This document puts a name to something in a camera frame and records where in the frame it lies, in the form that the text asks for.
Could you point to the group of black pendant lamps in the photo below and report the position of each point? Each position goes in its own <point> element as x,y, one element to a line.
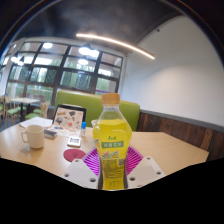
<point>85,50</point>

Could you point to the light wooden dining table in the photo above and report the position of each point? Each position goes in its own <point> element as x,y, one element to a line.
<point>24,100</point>

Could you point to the group of green-seated wooden chairs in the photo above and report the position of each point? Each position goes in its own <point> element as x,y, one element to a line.
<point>13,111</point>

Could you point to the yellow drink bottle orange cap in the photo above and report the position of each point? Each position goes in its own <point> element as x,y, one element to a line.
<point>112,146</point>

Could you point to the black tablet with sticker prints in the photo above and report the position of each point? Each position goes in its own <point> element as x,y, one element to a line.
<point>70,116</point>

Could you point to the long curved ceiling light strip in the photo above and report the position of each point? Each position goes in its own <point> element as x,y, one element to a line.
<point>113,41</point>

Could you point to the white ribbed mug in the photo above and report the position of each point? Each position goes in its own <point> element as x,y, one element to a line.
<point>35,136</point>

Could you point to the small grey box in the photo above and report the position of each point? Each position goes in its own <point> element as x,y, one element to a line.
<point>50,134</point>

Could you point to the white paper sheet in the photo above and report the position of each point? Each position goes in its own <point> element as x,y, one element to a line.
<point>35,122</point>

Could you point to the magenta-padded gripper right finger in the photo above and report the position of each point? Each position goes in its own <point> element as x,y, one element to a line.
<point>146,170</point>

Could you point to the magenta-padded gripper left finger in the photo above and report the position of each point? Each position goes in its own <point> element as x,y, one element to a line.
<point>80,171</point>

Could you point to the small blue-capped white bottle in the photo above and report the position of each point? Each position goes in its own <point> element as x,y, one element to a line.
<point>83,129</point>

